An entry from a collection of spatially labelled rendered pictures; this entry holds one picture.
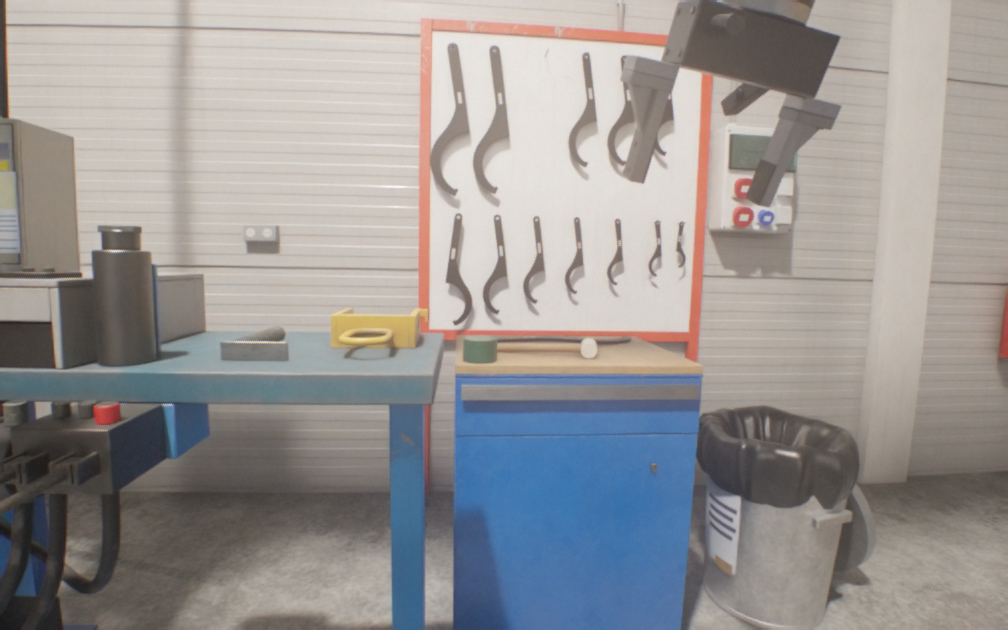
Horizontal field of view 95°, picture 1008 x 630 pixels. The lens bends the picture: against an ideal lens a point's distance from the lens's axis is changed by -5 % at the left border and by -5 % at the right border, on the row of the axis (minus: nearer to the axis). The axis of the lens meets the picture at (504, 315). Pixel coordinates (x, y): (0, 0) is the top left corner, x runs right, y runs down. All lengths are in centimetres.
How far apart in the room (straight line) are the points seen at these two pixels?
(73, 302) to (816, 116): 96
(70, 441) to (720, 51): 81
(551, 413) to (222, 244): 193
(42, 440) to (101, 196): 237
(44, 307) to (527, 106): 217
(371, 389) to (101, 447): 33
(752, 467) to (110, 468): 164
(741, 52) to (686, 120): 235
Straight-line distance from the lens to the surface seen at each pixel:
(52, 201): 186
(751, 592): 207
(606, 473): 152
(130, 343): 89
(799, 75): 51
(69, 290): 92
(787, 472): 182
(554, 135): 260
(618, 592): 172
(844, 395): 342
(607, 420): 146
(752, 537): 196
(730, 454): 185
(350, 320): 94
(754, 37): 49
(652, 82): 47
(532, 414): 141
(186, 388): 82
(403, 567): 106
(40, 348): 94
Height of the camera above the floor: 122
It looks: 6 degrees down
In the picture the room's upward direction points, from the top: 1 degrees clockwise
